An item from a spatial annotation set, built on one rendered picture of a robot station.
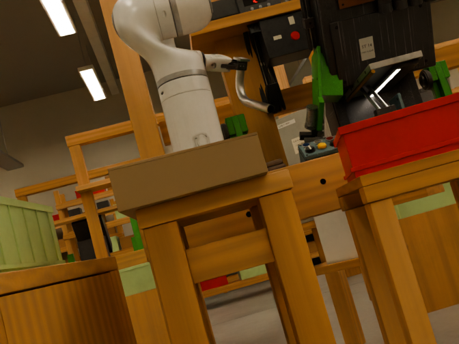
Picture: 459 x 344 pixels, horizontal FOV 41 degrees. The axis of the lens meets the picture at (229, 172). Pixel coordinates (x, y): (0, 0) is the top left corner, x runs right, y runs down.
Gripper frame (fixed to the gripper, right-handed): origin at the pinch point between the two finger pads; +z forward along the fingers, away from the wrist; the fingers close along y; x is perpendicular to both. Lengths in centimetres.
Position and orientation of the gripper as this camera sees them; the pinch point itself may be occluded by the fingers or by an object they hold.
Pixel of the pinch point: (239, 65)
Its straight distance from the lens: 220.3
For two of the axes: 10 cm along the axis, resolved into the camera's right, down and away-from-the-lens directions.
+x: -1.1, 9.5, 3.0
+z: 8.9, -0.4, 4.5
